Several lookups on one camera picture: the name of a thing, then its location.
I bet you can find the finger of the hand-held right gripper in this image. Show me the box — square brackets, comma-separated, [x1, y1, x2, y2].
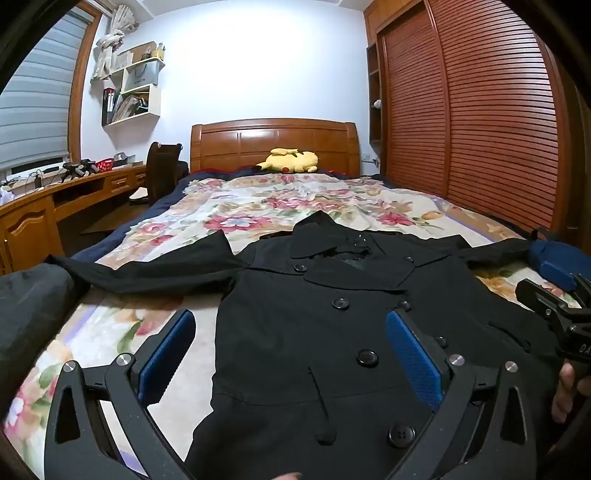
[515, 278, 570, 320]
[540, 261, 581, 292]

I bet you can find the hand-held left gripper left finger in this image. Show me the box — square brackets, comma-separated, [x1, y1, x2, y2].
[44, 309, 197, 480]

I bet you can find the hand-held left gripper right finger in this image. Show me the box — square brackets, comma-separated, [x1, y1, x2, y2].
[385, 309, 548, 480]

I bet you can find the black buttoned coat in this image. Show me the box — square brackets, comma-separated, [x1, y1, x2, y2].
[46, 212, 568, 480]

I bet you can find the person's right hand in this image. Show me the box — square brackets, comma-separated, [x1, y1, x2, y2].
[551, 362, 578, 424]

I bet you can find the dark grey cloth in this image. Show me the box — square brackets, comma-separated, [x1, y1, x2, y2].
[0, 265, 90, 398]

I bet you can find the wooden louvered wardrobe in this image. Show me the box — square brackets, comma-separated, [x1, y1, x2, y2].
[364, 0, 578, 241]

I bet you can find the floral blanket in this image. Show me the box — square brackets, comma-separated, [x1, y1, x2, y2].
[4, 175, 583, 462]

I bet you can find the dark brown chair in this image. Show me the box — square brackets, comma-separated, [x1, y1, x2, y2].
[129, 141, 189, 207]

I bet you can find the wooden desk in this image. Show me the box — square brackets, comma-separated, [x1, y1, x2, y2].
[0, 161, 148, 278]

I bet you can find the black tripod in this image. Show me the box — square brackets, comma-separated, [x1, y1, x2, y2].
[62, 159, 98, 178]

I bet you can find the yellow plush toy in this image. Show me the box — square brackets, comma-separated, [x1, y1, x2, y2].
[255, 148, 319, 174]

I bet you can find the wooden bed headboard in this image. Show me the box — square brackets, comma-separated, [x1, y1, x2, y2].
[190, 119, 361, 176]

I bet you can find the grey shopping bag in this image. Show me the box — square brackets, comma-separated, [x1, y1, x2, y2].
[122, 60, 160, 90]

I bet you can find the grey window blind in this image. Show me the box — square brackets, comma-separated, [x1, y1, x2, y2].
[0, 11, 95, 171]

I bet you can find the white dried bouquet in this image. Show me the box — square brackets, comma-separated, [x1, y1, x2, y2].
[92, 4, 137, 81]

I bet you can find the white wall shelf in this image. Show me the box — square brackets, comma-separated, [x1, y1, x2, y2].
[95, 41, 166, 127]

